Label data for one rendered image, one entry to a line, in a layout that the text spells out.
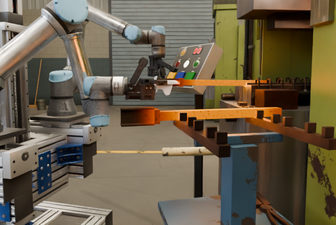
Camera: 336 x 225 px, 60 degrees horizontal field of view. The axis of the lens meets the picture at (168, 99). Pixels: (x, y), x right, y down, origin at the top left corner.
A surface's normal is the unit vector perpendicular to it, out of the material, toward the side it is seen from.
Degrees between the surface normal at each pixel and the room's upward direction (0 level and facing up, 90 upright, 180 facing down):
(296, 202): 90
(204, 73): 90
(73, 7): 85
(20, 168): 90
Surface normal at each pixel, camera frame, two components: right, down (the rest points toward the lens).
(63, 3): 0.52, -0.01
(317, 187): -1.00, 0.00
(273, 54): 0.07, 0.09
